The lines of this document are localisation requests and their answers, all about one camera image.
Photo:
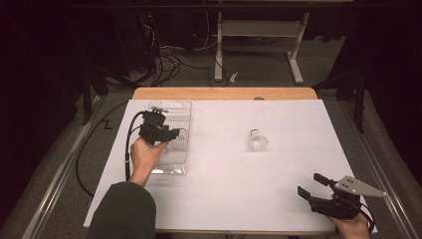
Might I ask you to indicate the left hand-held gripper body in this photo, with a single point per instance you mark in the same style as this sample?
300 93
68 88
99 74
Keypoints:
154 127

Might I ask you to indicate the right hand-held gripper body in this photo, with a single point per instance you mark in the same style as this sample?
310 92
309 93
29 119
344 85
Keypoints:
341 203

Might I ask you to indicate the white shuttlecock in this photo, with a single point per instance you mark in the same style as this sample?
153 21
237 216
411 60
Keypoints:
183 136
258 141

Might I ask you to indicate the clear plastic bin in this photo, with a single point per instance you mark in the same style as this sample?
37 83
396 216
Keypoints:
179 156

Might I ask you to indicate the person's right hand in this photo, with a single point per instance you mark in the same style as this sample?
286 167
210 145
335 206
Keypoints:
353 229

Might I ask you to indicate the person's left hand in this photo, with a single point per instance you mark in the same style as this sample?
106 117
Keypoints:
147 157

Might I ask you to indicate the white board sheet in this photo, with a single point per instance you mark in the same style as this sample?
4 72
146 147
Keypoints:
265 199

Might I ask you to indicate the wooden table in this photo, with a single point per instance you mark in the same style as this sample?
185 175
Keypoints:
215 93

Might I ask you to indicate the black tripod stand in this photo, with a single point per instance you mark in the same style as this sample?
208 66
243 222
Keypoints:
359 99
87 96

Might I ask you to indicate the small white floor object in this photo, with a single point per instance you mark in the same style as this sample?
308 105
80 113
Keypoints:
234 77

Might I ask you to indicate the dark equipment box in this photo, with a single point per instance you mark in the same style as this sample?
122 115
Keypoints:
132 43

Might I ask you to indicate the metal floor rail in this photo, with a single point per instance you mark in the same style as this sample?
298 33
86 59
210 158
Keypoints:
381 176
58 176

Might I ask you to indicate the white metal stand frame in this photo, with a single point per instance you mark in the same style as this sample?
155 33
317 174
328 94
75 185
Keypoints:
262 28

